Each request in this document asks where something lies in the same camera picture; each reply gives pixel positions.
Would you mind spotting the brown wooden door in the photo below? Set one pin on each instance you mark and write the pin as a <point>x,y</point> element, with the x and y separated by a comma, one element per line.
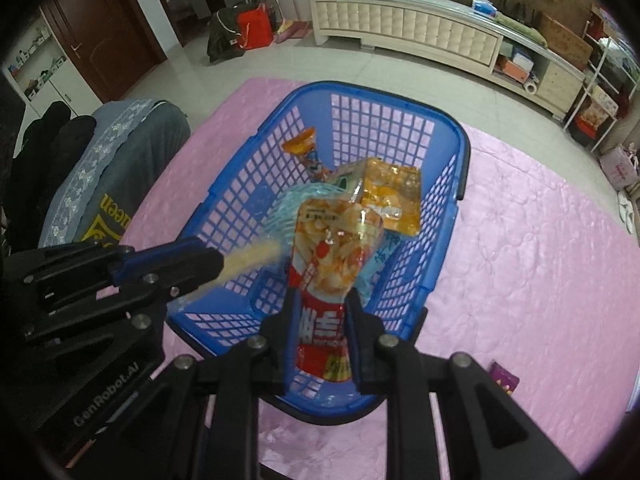
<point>110,42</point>

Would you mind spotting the white slippers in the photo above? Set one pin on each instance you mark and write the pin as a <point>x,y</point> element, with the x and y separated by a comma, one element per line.
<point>626,212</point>

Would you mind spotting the red peanut snack bag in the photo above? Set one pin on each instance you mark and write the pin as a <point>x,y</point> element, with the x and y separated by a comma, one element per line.
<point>333,240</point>

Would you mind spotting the pink tote bag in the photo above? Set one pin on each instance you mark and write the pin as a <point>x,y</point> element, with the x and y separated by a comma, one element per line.
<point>618,167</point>

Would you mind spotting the orange snack stick pack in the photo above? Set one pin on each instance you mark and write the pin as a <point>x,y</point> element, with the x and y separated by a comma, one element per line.
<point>304,148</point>

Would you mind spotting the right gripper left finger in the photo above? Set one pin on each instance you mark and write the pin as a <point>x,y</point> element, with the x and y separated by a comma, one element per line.
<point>199,419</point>

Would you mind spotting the white metal shelf rack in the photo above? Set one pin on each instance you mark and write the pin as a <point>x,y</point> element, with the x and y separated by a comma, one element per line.
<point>611,81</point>

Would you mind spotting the dark backpack on floor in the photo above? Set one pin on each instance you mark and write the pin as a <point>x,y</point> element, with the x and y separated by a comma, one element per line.
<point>224,37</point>

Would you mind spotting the purple chip packet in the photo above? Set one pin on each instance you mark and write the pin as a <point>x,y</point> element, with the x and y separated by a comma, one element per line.
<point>507,381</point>

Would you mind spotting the orange yellow snack pouch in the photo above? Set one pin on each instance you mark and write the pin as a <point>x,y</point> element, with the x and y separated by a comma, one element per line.
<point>394,193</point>

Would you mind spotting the red shopping bag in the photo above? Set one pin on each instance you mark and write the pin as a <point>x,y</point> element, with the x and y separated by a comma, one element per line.
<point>255,28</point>

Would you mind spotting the pink quilted tablecloth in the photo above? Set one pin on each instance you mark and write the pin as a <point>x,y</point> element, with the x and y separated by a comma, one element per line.
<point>537,278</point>

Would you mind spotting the green folded towel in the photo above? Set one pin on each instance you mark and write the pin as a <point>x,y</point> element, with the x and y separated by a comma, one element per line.
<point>522,29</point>

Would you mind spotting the cardboard box on cabinet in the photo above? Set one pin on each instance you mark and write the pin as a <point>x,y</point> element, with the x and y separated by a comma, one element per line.
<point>564,42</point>

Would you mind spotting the clear wafer cracker pack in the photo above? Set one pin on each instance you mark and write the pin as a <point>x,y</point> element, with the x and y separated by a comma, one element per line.
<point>242,260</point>

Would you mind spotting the blue tissue pack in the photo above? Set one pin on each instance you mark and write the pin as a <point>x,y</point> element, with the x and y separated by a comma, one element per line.
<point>484,7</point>

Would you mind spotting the light blue clear snack bag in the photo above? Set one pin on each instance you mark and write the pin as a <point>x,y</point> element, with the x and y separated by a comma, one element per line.
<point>280,222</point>

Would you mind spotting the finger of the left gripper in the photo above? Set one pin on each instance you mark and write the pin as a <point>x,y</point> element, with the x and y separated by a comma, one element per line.
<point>173,281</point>
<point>132,264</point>

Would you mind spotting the white tv cabinet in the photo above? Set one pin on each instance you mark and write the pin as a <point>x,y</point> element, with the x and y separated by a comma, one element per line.
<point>454,35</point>

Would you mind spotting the green cracker pack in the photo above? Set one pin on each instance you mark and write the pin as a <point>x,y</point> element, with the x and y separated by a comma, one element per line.
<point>349,178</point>

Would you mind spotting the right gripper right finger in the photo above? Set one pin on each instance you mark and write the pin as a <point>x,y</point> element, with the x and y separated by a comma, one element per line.
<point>445,409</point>

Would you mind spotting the blue plastic basket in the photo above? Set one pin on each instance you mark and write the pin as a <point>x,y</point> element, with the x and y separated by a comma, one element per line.
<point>352,123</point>

